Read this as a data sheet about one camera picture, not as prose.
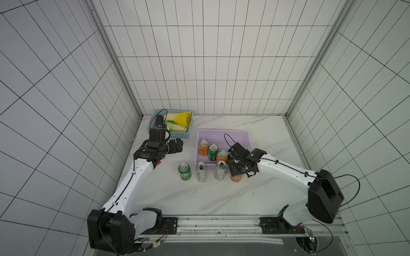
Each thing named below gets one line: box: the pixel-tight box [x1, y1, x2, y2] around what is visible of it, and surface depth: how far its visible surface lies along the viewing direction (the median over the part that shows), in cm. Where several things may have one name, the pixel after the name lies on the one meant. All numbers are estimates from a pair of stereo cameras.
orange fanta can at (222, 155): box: [216, 149, 229, 164], surface depth 87 cm
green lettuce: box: [164, 120, 188, 133], surface depth 106 cm
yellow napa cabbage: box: [166, 111, 192, 131], surface depth 109 cm
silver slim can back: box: [195, 161, 208, 183], surface depth 80 cm
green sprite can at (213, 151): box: [208, 143, 220, 162], surface depth 90 cm
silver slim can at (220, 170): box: [214, 160, 227, 182], surface depth 80 cm
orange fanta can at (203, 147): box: [198, 139, 209, 157], surface depth 92 cm
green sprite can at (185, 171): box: [178, 162, 192, 181], surface depth 83 cm
